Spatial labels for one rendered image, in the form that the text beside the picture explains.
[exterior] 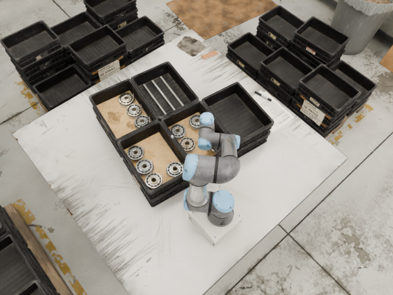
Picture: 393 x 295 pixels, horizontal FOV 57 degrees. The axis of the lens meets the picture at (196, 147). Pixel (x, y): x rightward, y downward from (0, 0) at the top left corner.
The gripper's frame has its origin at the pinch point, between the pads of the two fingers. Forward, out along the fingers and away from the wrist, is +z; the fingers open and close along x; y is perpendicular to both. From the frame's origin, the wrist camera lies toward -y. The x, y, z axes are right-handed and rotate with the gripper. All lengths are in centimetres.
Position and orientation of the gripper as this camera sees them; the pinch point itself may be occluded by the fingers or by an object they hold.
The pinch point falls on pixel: (211, 147)
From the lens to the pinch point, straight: 222.3
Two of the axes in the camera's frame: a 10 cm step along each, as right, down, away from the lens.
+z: 0.9, 4.1, 9.1
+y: -5.5, -7.4, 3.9
